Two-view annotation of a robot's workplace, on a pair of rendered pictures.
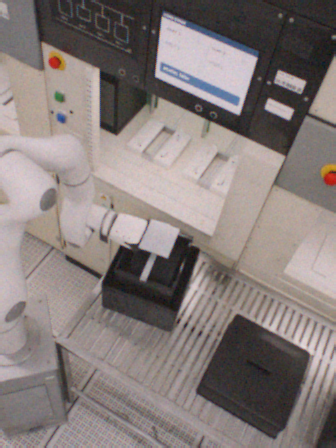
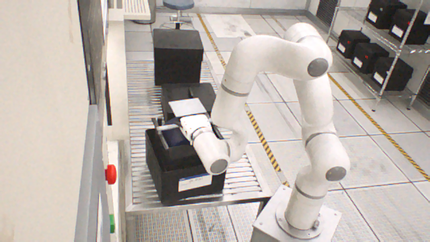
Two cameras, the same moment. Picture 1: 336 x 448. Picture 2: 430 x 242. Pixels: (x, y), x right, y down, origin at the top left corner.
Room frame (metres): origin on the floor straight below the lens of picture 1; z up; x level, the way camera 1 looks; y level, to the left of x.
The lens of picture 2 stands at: (1.42, 1.00, 1.86)
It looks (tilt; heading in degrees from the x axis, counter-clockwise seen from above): 35 degrees down; 234
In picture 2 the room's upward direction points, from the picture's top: 7 degrees clockwise
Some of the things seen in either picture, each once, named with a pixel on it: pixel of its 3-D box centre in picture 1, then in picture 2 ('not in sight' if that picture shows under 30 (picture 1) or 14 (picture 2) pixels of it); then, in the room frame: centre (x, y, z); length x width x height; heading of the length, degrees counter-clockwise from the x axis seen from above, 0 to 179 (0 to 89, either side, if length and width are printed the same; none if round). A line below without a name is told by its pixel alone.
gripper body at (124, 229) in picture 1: (126, 229); (197, 128); (0.87, 0.14, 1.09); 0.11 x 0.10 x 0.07; 81
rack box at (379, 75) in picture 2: not in sight; (390, 73); (-1.99, -0.73, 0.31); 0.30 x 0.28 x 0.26; 69
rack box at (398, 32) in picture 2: not in sight; (410, 26); (-2.00, -0.74, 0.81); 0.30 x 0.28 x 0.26; 69
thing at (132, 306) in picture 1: (150, 277); (184, 159); (0.85, 0.03, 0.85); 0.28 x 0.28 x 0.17; 81
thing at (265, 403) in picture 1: (255, 370); (190, 101); (0.60, -0.38, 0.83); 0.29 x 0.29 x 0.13; 71
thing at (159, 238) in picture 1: (153, 262); (186, 139); (0.85, 0.03, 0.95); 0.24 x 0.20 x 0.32; 171
